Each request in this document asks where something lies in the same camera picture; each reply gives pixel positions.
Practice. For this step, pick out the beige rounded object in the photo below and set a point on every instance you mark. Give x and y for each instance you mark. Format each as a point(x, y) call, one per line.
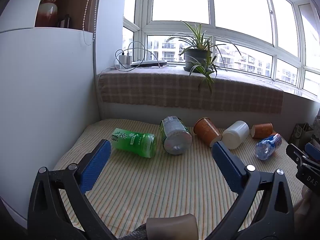
point(172, 226)

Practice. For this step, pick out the dark plant saucer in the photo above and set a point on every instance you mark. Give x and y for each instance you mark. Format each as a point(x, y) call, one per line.
point(186, 69)

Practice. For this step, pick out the plaid window sill cloth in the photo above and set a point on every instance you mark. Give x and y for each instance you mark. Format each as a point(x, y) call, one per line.
point(175, 90)

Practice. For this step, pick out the small orange paper cup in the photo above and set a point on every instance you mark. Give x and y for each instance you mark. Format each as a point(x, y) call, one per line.
point(262, 130)

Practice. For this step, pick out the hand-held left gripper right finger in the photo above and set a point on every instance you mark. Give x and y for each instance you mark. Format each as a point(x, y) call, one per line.
point(227, 167)

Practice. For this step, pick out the white window frame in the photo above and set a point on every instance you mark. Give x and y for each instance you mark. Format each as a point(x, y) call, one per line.
point(212, 27)

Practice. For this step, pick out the red and white vase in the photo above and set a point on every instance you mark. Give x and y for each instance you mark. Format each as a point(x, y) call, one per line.
point(47, 12)

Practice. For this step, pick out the large orange paper cup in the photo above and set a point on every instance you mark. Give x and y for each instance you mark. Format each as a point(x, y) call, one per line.
point(206, 130)

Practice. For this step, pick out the light green tea bottle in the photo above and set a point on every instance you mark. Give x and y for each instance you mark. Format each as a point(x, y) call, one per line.
point(135, 142)

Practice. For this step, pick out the paper shopping bag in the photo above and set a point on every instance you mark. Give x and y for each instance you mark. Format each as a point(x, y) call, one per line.
point(301, 132)

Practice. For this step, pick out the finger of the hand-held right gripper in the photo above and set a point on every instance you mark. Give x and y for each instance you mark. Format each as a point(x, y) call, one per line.
point(313, 151)
point(303, 166)

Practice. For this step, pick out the white cabinet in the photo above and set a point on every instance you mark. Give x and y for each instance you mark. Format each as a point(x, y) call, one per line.
point(45, 105)

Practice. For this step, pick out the white power strip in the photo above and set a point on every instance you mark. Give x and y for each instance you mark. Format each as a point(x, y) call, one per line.
point(118, 66)

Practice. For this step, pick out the grey cloth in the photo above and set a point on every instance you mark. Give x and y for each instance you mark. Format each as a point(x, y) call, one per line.
point(136, 233)

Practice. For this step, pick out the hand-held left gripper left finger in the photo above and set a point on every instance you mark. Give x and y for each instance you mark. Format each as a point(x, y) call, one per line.
point(96, 165)

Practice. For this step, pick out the white phone charger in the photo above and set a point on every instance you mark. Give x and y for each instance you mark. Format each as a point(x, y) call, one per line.
point(122, 60)
point(129, 59)

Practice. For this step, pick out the striped bed sheet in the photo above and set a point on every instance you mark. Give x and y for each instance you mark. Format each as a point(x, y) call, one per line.
point(155, 187)

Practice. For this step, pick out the flat dark electronic device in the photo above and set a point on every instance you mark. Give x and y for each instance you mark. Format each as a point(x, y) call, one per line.
point(150, 63)

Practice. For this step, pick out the potted spider plant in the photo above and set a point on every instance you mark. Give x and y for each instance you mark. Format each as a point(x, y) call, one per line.
point(198, 55)

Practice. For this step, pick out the white plastic cup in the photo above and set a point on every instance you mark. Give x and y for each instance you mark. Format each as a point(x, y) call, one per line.
point(236, 135)

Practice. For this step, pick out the dark picture frame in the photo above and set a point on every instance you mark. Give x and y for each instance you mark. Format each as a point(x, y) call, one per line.
point(64, 21)

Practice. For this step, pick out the clear blue-label water bottle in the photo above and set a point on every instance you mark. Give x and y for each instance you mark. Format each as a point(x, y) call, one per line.
point(268, 146)

